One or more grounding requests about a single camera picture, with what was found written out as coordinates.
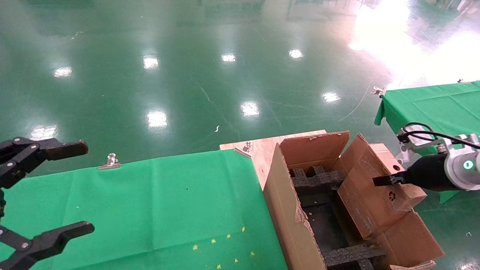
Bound black foam base pad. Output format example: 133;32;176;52
299;193;359;254

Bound large open cardboard carton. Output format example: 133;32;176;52
262;130;445;270

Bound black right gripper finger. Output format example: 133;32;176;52
373;173;407;187

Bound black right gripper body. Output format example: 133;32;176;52
404;154;450;191

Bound silver camera mounting bracket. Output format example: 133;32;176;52
411;136;456;151

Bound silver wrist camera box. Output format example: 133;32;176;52
397;126;424;147

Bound small cardboard box with hole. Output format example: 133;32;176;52
369;142;428;207

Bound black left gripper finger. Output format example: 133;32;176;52
0;137;89;190
0;221;95;270

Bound green tablecloth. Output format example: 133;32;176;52
0;149;287;270
374;81;480;205

